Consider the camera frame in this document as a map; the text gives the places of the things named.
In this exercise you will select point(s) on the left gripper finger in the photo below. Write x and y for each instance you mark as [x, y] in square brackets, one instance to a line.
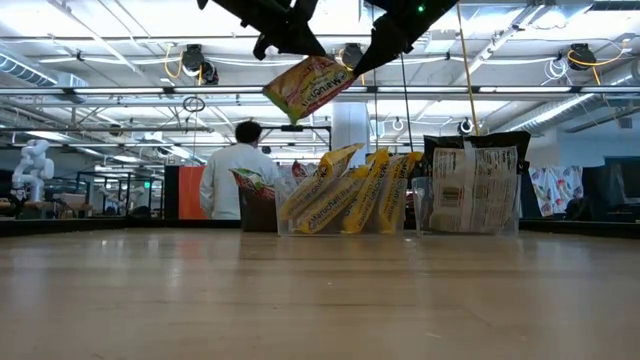
[307, 37]
[292, 44]

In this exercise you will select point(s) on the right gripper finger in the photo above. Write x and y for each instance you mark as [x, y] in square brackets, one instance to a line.
[377, 42]
[394, 47]

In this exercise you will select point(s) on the black Maruchan fire noodle packet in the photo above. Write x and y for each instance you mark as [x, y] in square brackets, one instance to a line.
[475, 190]

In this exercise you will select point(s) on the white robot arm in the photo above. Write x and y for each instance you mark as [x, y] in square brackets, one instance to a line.
[35, 167]

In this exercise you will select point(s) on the person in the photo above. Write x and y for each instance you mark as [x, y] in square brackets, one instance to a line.
[225, 180]

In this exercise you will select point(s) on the clear plastic bin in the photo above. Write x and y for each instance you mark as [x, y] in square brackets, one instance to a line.
[420, 210]
[282, 225]

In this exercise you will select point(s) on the dark tinted plastic bin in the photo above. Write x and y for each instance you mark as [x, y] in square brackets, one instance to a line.
[257, 215]

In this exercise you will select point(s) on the red partition panel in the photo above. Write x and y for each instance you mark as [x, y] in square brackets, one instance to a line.
[192, 190]

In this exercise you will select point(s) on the white patterned cloth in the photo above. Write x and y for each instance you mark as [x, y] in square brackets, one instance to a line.
[555, 187]

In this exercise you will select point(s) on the silver ventilation duct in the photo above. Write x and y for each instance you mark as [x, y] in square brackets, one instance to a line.
[550, 116]
[30, 70]

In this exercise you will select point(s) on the dark wall screen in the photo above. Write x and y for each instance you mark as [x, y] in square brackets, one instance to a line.
[625, 175]

